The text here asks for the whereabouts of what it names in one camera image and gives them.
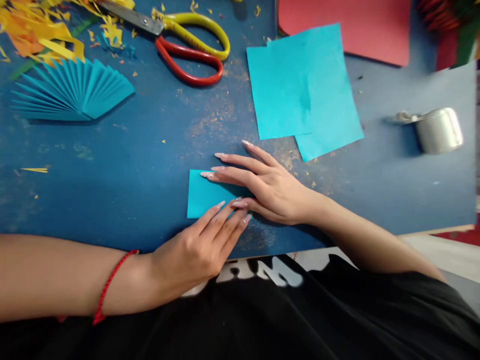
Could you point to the person's left hand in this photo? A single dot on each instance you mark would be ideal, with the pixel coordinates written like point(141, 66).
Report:
point(187, 258)

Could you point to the person's right hand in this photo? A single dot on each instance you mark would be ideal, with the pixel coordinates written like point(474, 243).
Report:
point(279, 195)

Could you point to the person's left fingers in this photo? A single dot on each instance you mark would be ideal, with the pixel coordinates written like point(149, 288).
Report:
point(228, 225)

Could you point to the small blue paper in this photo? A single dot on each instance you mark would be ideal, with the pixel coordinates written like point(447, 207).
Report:
point(204, 195)

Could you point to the person's body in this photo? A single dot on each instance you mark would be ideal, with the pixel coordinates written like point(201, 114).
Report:
point(262, 322)

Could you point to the blue paper sheet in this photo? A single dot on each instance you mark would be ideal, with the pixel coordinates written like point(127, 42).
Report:
point(333, 93)
point(281, 93)

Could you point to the pleated blue paper fan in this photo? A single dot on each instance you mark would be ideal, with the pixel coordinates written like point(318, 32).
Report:
point(78, 92)

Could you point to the thin yellow paper sliver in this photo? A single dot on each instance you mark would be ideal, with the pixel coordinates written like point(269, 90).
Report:
point(35, 170)

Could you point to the silver metal tin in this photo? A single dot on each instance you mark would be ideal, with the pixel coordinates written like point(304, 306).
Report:
point(438, 131)

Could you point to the red paper sheet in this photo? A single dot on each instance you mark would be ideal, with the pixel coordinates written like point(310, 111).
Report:
point(352, 26)

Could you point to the green paper strip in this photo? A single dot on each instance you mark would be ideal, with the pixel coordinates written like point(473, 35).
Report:
point(80, 28)

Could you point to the pile of yellow paper scraps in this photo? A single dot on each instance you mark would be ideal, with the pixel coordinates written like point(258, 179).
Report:
point(33, 30)

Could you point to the red and green paper decoration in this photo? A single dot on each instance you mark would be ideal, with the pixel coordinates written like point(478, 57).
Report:
point(453, 22)

